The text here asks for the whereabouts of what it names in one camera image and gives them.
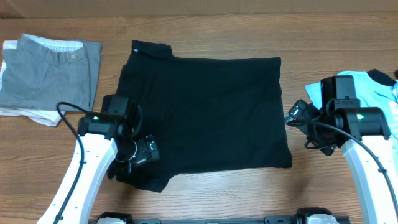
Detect black polo shirt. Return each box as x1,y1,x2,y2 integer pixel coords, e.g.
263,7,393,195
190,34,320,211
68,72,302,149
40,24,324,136
115,40,292,192

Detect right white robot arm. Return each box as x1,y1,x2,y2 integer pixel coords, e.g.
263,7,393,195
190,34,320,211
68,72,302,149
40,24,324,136
284,75,397,223

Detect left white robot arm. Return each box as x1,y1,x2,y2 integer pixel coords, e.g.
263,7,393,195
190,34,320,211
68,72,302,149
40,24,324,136
39,95,159,223

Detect light blue t-shirt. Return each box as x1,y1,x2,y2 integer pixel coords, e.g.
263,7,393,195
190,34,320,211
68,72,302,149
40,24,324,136
304,68,398,175

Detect folded white garment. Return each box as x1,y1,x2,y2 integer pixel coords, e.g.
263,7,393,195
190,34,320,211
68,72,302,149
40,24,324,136
1,40,61,126

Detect folded grey shorts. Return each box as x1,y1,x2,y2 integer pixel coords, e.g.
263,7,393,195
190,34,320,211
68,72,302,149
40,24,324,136
1,34,102,111

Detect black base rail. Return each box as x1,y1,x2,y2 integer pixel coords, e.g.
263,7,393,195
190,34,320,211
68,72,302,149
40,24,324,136
90,215,351,224

